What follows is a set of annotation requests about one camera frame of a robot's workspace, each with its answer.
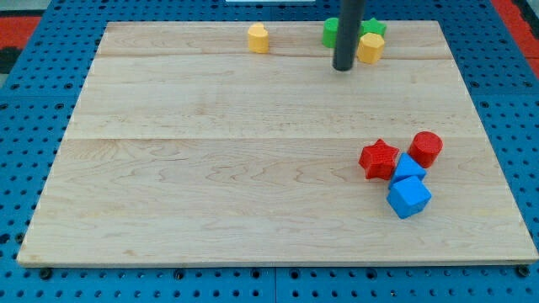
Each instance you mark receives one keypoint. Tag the blue triangle block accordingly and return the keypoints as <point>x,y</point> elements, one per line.
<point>406,167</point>

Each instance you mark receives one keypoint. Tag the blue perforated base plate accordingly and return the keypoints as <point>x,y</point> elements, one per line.
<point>41,90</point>

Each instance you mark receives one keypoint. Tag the red cylinder block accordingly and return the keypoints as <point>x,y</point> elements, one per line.
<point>425,148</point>

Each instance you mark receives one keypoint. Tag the light wooden board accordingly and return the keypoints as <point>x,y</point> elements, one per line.
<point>186,150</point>

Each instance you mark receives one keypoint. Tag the green cylinder block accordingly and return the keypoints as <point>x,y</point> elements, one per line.
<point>330,28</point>

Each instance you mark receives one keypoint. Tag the yellow hexagon block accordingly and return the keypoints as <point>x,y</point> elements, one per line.
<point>371,47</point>

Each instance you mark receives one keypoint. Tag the green star block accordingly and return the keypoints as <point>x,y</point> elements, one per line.
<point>373,26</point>

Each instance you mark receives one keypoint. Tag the red star block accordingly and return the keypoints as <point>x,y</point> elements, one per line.
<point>378,160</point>

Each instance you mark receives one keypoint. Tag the blue cube block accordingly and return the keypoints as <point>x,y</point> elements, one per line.
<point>408,197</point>

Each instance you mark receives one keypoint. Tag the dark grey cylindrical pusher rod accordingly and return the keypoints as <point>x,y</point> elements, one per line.
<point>350,18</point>

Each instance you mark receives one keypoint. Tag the yellow heart block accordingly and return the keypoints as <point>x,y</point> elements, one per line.
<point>258,39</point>

